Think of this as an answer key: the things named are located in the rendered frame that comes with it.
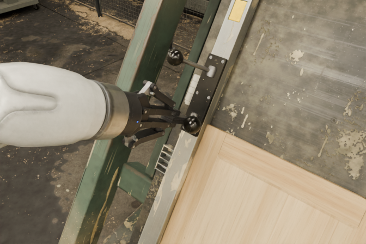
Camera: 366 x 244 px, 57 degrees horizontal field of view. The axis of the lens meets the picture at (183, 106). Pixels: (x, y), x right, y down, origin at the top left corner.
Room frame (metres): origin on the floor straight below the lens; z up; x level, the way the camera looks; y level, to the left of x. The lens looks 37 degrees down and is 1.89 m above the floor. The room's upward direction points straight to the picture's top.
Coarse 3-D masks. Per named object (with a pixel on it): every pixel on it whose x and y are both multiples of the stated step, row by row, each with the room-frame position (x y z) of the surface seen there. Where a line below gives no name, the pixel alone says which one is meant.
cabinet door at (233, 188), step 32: (224, 160) 0.57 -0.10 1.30; (256, 160) 0.54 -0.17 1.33; (192, 192) 0.55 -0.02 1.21; (224, 192) 0.52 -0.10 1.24; (256, 192) 0.50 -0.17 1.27; (288, 192) 0.47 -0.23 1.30; (320, 192) 0.45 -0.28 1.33; (352, 192) 0.44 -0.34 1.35; (192, 224) 0.50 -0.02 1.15; (224, 224) 0.47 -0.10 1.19; (256, 224) 0.45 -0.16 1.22; (288, 224) 0.43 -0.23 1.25; (320, 224) 0.41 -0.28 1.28; (352, 224) 0.39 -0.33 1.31
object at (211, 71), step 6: (168, 54) 0.67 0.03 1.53; (174, 54) 0.66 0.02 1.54; (180, 54) 0.66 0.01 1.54; (168, 60) 0.66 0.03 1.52; (174, 60) 0.65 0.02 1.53; (180, 60) 0.66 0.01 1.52; (186, 60) 0.68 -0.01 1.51; (198, 66) 0.68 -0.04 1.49; (204, 66) 0.69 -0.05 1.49; (210, 66) 0.70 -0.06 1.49; (210, 72) 0.69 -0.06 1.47
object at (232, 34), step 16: (256, 0) 0.79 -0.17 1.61; (224, 32) 0.76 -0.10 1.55; (240, 32) 0.74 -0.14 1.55; (224, 48) 0.73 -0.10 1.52; (224, 80) 0.70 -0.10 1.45; (208, 112) 0.65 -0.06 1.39; (176, 144) 0.63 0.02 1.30; (192, 144) 0.61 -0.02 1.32; (176, 160) 0.60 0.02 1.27; (192, 160) 0.60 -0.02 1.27; (176, 176) 0.57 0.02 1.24; (160, 192) 0.56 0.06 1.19; (176, 192) 0.55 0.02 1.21; (160, 208) 0.54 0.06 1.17; (160, 224) 0.51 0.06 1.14; (144, 240) 0.50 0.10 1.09; (160, 240) 0.50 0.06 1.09
